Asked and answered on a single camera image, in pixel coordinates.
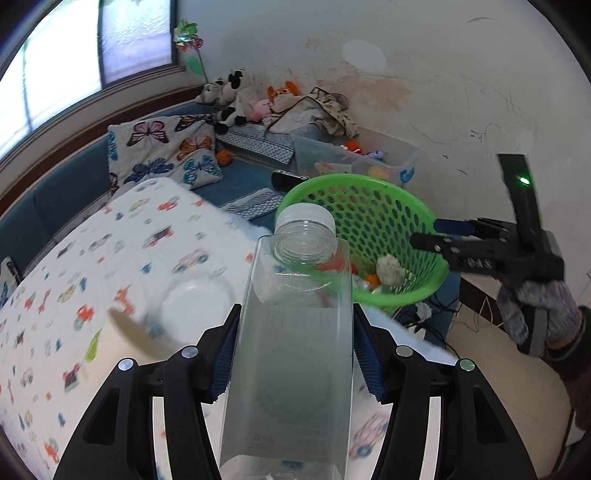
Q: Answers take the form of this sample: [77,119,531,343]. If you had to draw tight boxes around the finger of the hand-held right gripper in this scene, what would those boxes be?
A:
[410,232,456,262]
[434,219,479,234]

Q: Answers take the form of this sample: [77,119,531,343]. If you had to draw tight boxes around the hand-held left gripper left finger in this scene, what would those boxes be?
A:
[53,302,243,480]

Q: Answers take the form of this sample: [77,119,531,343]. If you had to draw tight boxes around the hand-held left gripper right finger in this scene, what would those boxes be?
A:
[353,302,539,480]

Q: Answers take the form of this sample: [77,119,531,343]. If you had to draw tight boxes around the white tissue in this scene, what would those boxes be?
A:
[375,255,407,289]

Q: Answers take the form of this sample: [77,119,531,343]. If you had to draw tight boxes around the clear bottle with white cap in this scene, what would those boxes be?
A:
[217,202,355,480]

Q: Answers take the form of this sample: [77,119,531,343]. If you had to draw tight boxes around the green plastic mesh basket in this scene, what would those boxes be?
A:
[276,174,451,319]

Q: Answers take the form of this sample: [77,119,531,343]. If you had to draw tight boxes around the person's right forearm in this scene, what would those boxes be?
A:
[540,307,591,472]

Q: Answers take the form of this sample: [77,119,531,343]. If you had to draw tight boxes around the person's right hand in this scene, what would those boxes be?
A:
[496,279,581,358]

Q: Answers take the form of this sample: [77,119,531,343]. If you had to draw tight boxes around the round plastic cup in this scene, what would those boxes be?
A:
[159,276,237,344]

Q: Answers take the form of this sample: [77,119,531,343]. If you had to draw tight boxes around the pile of colourful toys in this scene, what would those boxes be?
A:
[314,141,402,181]

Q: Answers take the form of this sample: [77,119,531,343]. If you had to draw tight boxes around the clear plastic storage box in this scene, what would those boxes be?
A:
[292,127,422,190]

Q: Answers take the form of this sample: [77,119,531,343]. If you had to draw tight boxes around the blue white patterned cloth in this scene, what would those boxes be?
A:
[224,187,284,221]
[216,124,296,163]

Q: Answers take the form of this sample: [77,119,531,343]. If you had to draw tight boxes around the white printed blanket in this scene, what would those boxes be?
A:
[0,179,455,480]

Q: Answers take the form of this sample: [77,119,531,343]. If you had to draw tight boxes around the beige patterned garment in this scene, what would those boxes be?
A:
[309,87,360,139]

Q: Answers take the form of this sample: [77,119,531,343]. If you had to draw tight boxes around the white cloth with brown trim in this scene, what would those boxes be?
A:
[262,95,324,136]

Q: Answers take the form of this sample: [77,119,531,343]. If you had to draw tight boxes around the orange fox plush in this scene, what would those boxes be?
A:
[267,80,298,106]

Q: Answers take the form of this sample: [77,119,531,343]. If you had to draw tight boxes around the butterfly print pillow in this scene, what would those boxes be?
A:
[107,113,223,195]

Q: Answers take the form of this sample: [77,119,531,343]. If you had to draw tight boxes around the pink plush toy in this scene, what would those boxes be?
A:
[249,98,273,123]

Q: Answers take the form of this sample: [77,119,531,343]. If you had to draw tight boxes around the black white cow plush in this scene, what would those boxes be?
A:
[213,68,259,136]

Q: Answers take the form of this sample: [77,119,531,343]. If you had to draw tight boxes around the grey plush toy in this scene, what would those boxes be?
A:
[194,79,227,104]

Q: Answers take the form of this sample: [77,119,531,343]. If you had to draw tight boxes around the colourful pinwheel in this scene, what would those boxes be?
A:
[173,18,208,86]

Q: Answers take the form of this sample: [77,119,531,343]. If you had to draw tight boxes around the window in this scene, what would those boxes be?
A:
[0,0,185,158]

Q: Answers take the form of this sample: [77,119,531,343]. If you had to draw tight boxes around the black cable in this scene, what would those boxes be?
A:
[394,295,462,358]

